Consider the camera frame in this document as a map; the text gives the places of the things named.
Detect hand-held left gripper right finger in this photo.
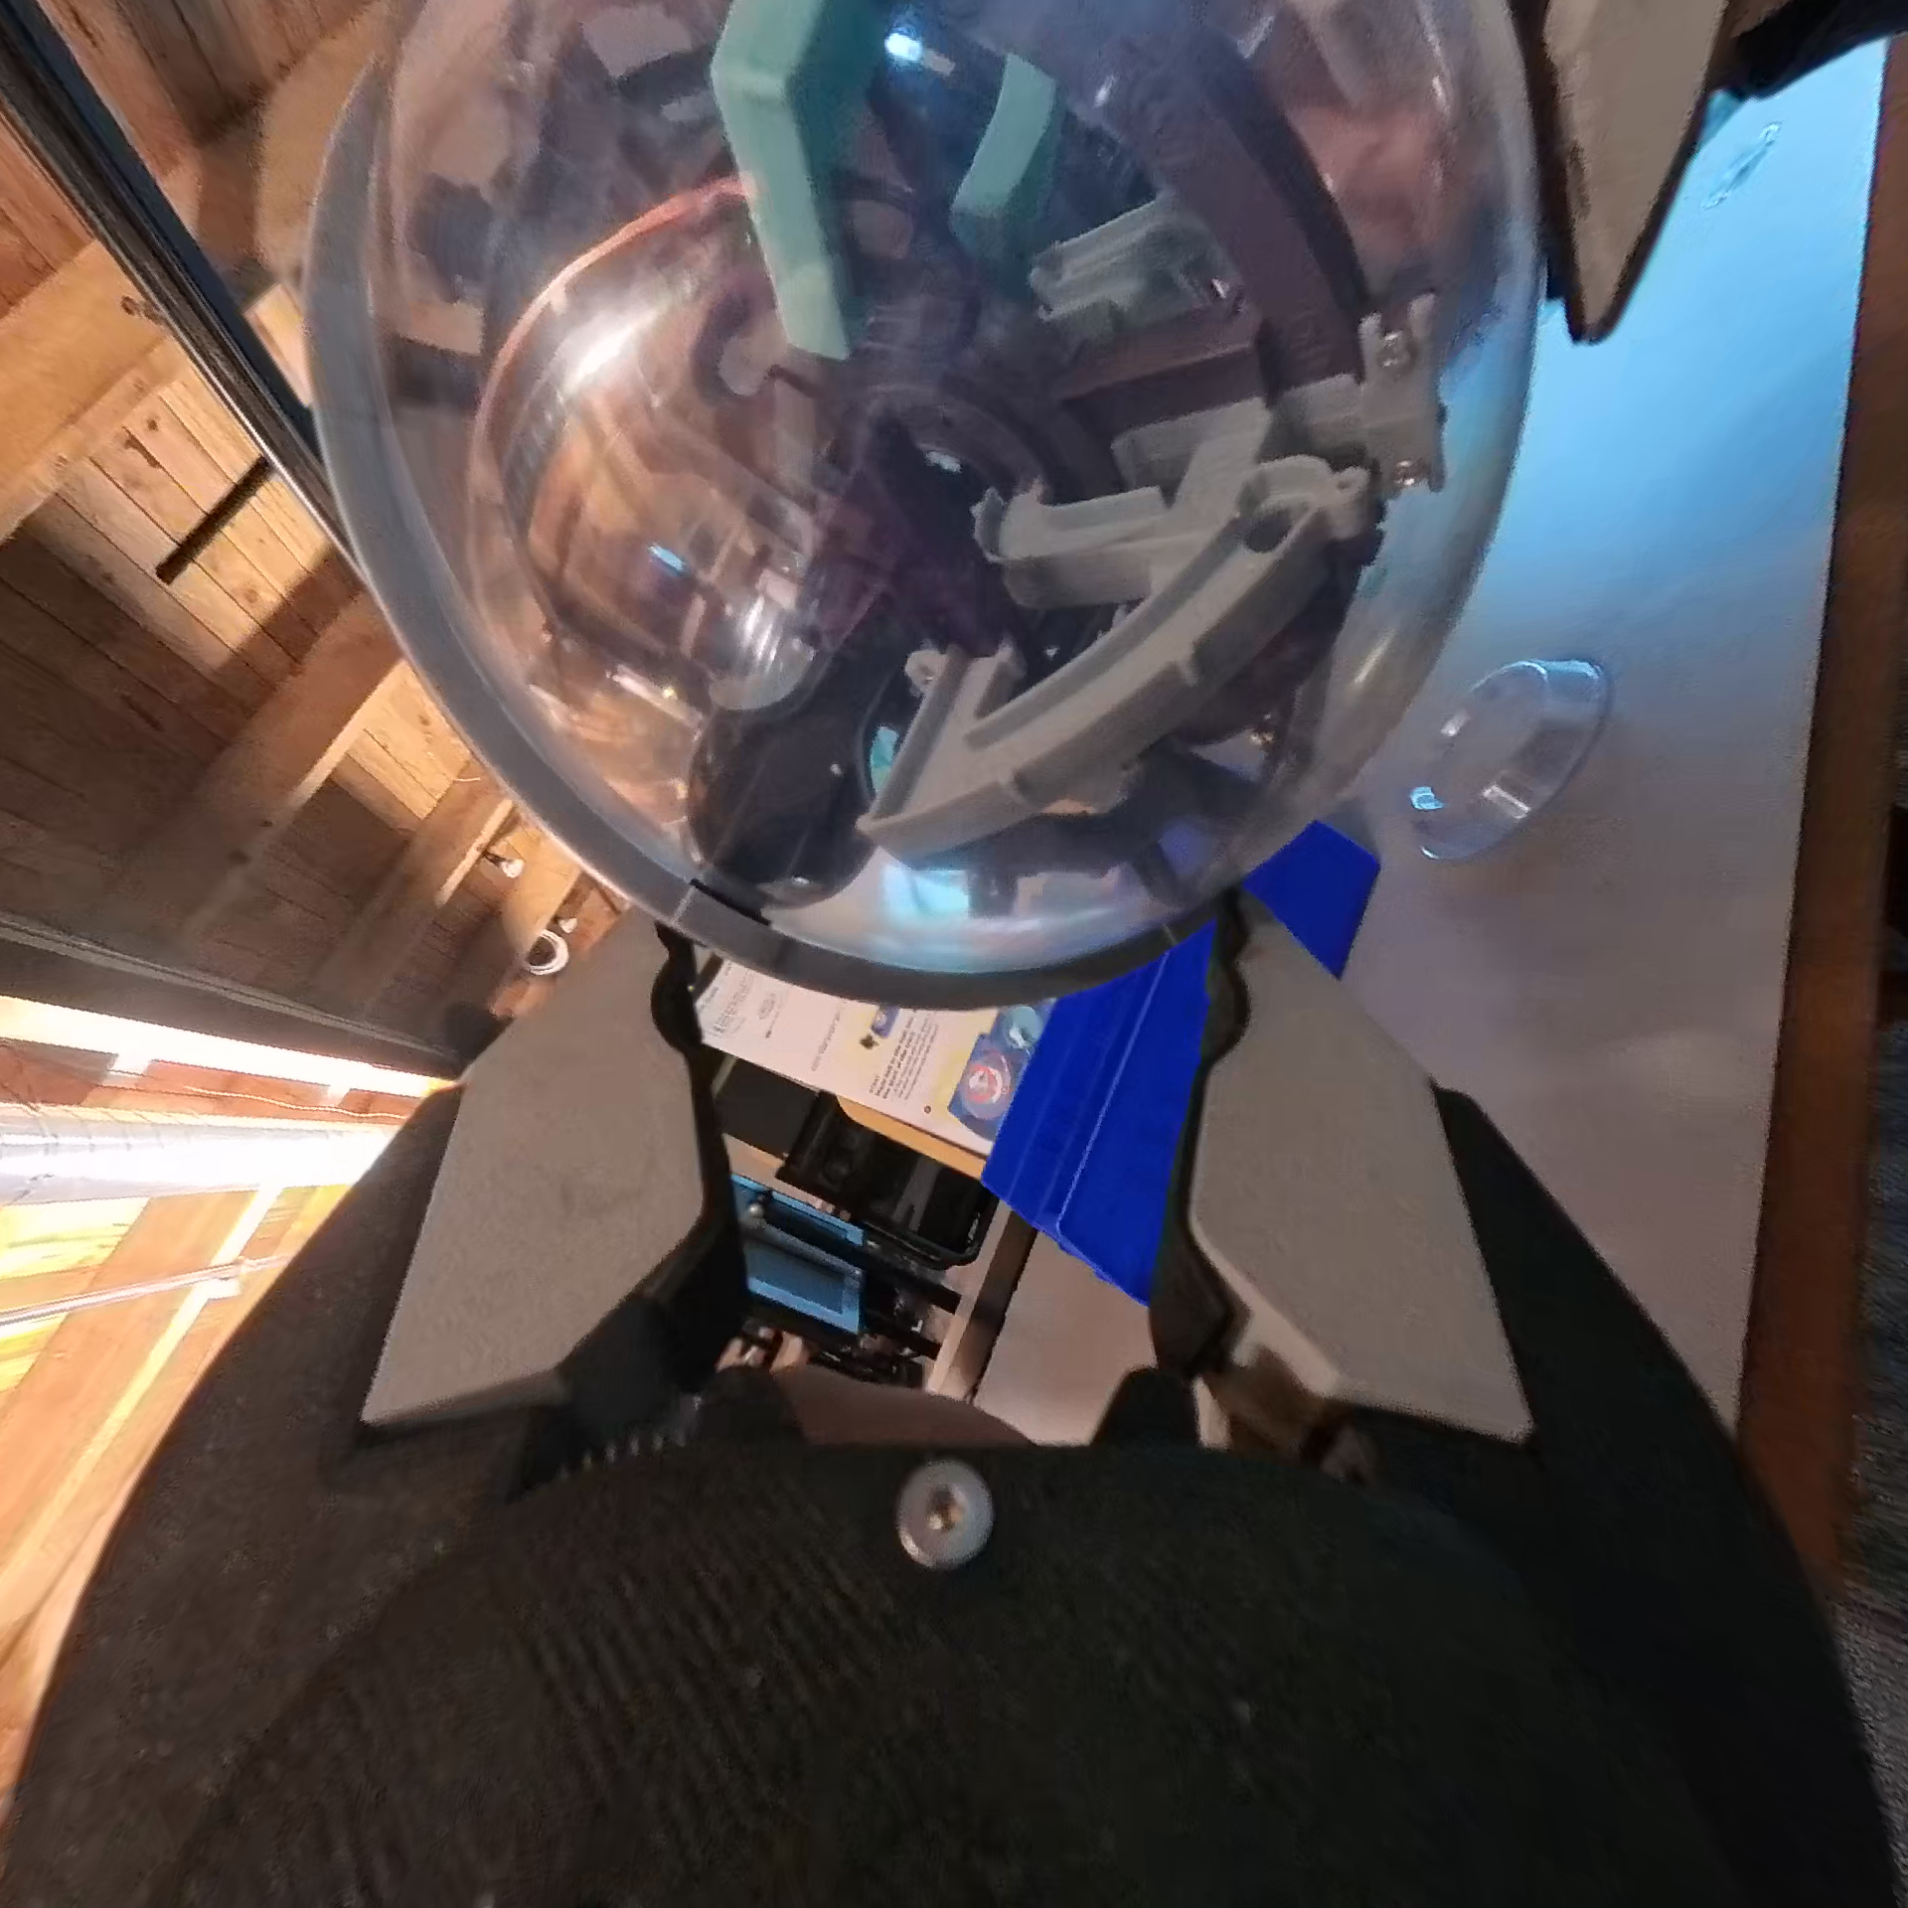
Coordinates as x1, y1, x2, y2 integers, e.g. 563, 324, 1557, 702
1146, 901, 1539, 1443

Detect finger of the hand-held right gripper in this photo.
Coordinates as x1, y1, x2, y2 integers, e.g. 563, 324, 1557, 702
1533, 0, 1750, 346

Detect silver air duct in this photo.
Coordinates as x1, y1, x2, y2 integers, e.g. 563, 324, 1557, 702
0, 1109, 400, 1205

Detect black electronic device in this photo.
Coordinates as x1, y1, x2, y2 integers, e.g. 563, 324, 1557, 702
718, 1069, 1034, 1391

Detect ceiling light strip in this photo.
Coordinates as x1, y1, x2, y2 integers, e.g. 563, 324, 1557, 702
0, 992, 454, 1081

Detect clear maze ball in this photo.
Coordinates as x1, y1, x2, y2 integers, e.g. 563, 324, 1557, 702
305, 0, 1547, 1016

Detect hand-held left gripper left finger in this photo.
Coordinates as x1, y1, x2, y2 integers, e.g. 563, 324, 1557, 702
365, 908, 752, 1437

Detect clear round plastic stand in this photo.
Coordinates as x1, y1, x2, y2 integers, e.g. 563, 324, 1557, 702
1408, 656, 1617, 867

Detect blue plastic bin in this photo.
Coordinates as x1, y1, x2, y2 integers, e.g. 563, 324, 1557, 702
981, 819, 1384, 1302

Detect printed paper leaflet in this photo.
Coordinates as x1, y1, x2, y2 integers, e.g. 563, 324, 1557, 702
692, 960, 1064, 1163

